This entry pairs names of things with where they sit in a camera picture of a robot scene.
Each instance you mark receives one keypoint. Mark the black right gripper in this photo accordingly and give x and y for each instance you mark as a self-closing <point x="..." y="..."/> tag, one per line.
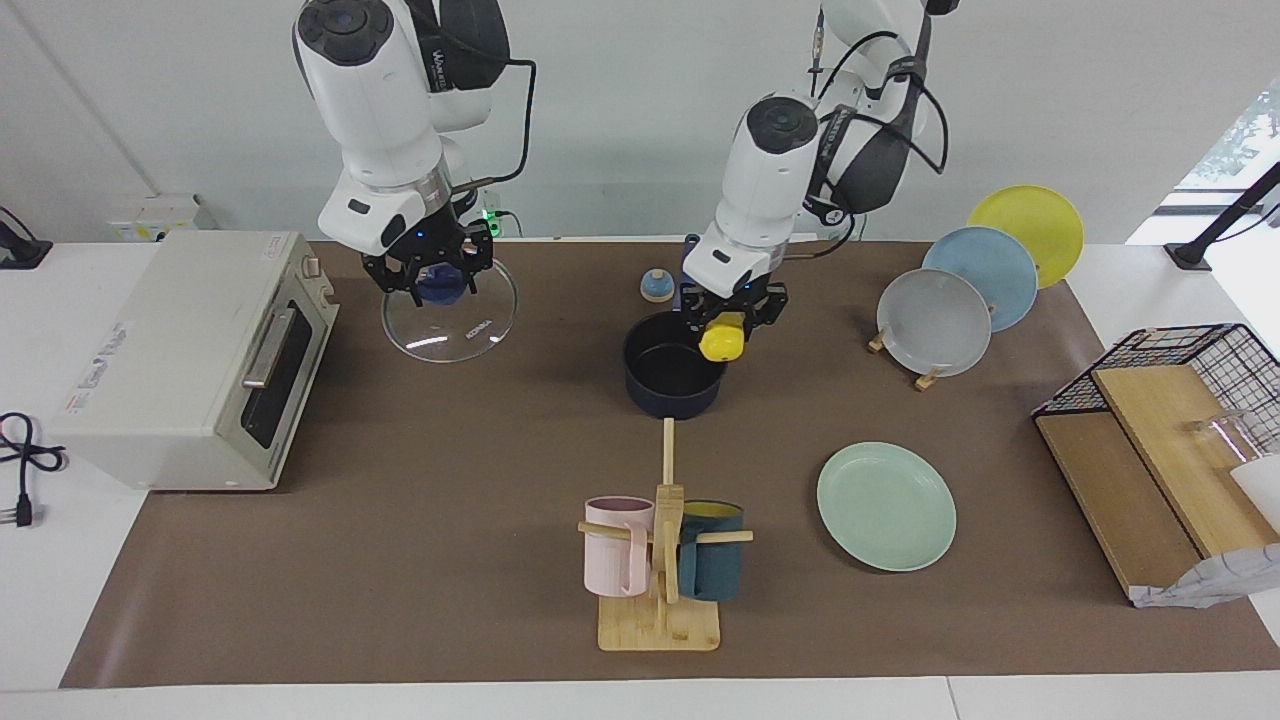
<point x="435" y="245"/>

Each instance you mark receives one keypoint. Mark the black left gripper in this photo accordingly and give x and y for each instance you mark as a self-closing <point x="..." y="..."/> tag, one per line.
<point x="730" y="300"/>

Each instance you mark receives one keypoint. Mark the yellow potato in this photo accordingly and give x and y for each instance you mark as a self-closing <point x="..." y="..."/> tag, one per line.
<point x="722" y="338"/>

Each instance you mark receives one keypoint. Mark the glass lid blue knob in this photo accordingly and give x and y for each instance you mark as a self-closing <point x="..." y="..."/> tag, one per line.
<point x="450" y="330"/>

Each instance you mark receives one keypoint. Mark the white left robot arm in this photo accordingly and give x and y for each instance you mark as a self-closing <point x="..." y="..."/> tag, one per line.
<point x="765" y="170"/>

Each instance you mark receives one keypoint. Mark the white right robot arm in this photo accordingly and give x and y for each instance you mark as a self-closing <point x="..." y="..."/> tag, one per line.
<point x="385" y="110"/>

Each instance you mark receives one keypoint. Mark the grey plate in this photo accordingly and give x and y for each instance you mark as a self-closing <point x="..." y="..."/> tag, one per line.
<point x="930" y="325"/>

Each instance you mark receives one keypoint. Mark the wooden plate rack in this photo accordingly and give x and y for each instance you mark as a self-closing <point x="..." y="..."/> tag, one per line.
<point x="930" y="378"/>

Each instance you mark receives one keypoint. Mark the light green plate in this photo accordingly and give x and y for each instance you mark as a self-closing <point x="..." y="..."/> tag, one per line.
<point x="885" y="505"/>

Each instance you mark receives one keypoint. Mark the light blue plate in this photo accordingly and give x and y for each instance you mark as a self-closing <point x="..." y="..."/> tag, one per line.
<point x="1000" y="270"/>

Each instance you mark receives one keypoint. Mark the yellow plate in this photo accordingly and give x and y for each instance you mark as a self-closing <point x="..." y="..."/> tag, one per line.
<point x="1035" y="220"/>

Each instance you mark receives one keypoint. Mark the small blue knob lid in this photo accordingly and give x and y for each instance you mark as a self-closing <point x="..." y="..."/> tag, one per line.
<point x="657" y="288"/>

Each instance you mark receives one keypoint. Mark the white socket green light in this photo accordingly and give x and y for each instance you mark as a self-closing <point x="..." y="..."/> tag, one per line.
<point x="497" y="215"/>

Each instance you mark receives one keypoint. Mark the brown table mat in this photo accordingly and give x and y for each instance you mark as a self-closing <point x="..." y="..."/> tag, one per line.
<point x="450" y="500"/>

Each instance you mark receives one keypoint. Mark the dark teal mug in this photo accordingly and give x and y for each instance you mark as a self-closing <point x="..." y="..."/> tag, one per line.
<point x="712" y="570"/>

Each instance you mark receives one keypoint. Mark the pink mug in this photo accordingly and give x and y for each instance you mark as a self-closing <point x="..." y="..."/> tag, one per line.
<point x="612" y="560"/>

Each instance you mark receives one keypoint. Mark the beige toaster oven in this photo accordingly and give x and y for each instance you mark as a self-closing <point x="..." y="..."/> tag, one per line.
<point x="170" y="370"/>

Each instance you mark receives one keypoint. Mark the white power strip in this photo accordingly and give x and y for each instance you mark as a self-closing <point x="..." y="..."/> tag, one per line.
<point x="160" y="215"/>

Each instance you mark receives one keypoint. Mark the wooden mug tree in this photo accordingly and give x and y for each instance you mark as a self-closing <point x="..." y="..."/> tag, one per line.
<point x="660" y="625"/>

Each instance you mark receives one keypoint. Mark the black clamp base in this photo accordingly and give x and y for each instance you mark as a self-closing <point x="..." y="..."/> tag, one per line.
<point x="22" y="252"/>

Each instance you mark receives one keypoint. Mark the brown wooden board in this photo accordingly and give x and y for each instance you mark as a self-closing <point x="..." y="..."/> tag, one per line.
<point x="1120" y="500"/>

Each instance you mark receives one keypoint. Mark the light wooden board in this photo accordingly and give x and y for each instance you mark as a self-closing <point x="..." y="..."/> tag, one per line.
<point x="1170" y="450"/>

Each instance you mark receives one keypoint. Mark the black clamp stand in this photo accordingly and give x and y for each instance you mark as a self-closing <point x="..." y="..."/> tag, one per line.
<point x="1225" y="215"/>

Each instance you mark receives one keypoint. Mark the white crumpled plastic sheet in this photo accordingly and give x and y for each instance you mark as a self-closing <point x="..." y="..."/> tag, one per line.
<point x="1210" y="582"/>

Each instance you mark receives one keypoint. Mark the clear glass cup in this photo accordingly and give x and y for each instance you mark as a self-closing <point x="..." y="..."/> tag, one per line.
<point x="1260" y="490"/>

